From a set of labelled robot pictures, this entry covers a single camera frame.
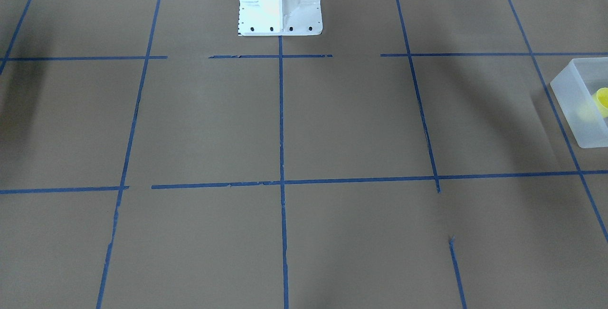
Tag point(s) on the clear plastic bin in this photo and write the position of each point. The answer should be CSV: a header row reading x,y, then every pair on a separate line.
x,y
577,89

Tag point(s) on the white column pedestal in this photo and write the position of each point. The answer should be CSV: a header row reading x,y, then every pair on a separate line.
x,y
279,18

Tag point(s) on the yellow plastic cup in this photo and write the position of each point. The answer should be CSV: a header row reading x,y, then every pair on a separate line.
x,y
603,101

